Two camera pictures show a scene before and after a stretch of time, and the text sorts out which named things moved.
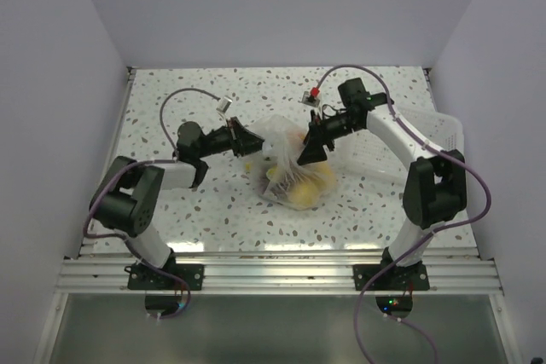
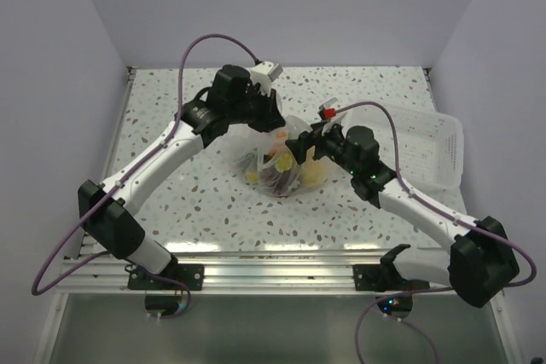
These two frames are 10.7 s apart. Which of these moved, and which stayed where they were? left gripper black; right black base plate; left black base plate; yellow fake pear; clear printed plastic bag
Moved: clear printed plastic bag; yellow fake pear; left gripper black
Stayed: left black base plate; right black base plate
